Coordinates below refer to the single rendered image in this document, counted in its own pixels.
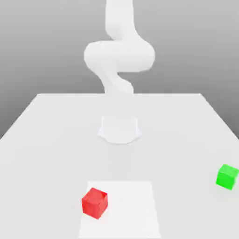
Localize small red cube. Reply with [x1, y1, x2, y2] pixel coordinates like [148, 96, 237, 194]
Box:
[81, 187, 109, 220]

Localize small green cube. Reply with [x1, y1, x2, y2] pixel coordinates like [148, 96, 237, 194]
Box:
[215, 164, 239, 191]

